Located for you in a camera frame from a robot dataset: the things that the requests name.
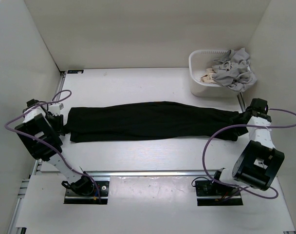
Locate black trousers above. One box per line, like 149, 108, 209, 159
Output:
64, 101, 239, 143

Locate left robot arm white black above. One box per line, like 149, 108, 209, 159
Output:
15, 99, 95, 196

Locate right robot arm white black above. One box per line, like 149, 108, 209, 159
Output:
200, 98, 285, 195

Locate grey crumpled garment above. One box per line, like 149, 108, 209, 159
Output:
212, 48, 257, 93

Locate beige crumpled garment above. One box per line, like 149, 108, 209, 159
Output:
200, 68, 217, 84

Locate white plastic basket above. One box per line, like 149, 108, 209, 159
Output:
188, 50, 238, 98

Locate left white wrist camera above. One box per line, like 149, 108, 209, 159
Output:
48, 103, 64, 116

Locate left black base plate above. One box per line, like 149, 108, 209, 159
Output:
61, 180, 110, 205

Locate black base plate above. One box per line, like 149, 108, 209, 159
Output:
61, 180, 110, 205
193, 180, 243, 206

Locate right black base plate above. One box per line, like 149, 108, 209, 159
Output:
193, 180, 243, 206

